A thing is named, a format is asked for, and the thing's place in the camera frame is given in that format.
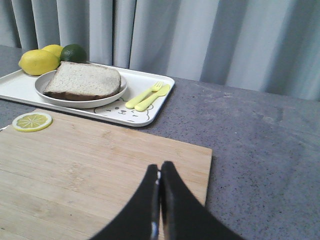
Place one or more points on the front yellow lemon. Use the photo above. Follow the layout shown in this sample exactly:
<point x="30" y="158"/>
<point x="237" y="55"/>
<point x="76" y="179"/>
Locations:
<point x="38" y="62"/>

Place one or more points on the bread slice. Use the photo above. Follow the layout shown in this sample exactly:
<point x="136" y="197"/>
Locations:
<point x="83" y="82"/>

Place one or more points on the wooden cutting board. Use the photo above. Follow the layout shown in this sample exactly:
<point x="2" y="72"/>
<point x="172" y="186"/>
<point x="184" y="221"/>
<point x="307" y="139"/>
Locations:
<point x="67" y="181"/>

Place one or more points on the lemon slice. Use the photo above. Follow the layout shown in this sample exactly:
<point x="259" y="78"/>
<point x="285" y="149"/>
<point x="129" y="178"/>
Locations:
<point x="32" y="122"/>

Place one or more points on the white round plate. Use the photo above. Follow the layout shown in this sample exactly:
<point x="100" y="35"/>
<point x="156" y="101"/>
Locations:
<point x="42" y="81"/>

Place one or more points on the yellow plastic knife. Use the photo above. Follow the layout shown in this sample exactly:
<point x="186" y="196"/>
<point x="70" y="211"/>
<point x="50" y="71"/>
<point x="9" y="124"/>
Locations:
<point x="143" y="105"/>

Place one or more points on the green lime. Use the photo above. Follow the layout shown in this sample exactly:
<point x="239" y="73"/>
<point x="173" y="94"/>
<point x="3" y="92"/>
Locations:
<point x="73" y="53"/>

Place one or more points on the grey curtain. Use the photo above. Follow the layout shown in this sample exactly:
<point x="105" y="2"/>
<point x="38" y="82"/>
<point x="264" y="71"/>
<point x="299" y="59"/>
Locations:
<point x="263" y="45"/>

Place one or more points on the yellow lemon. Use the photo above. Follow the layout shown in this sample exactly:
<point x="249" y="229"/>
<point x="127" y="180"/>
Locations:
<point x="54" y="49"/>
<point x="38" y="62"/>

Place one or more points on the rear yellow lemon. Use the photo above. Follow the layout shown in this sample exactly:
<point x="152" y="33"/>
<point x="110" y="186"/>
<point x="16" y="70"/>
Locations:
<point x="54" y="49"/>

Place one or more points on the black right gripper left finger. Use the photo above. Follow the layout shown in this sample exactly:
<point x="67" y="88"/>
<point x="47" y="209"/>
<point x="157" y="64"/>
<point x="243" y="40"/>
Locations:
<point x="140" y="217"/>

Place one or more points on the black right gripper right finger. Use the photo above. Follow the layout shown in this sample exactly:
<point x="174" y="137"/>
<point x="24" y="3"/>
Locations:
<point x="183" y="216"/>

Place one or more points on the yellow plastic fork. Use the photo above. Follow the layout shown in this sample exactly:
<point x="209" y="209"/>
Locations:
<point x="136" y="100"/>

